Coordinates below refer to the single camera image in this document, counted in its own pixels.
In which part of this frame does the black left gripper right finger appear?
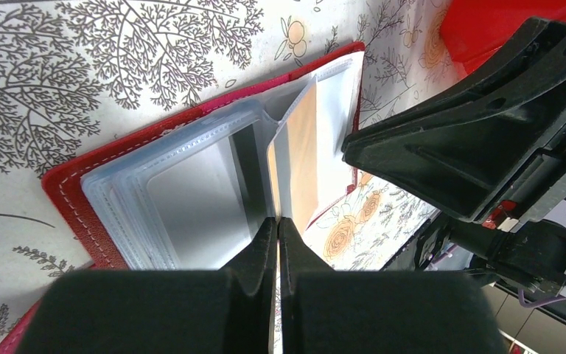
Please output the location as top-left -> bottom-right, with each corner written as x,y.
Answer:
279,217 -> 332,353

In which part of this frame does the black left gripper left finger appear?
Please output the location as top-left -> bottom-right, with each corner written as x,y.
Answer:
223,217 -> 278,353

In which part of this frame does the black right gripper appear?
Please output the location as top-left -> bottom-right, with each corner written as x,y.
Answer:
342,18 -> 566,299

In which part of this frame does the red leather card holder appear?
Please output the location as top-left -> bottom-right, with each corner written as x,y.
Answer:
0,41 -> 367,354

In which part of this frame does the yellow credit card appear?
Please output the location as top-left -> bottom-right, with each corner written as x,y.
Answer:
267,82 -> 318,233

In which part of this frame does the silver grey credit card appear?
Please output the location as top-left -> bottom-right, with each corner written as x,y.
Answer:
147,125 -> 268,270

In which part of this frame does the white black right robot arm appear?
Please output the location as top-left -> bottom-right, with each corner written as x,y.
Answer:
342,17 -> 566,300

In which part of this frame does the red plastic bin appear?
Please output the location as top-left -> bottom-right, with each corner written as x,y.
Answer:
439,0 -> 566,79

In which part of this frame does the floral patterned table mat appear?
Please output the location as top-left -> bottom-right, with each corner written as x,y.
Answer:
0,1 -> 458,353

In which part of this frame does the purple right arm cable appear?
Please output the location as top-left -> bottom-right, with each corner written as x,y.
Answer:
517,288 -> 565,310

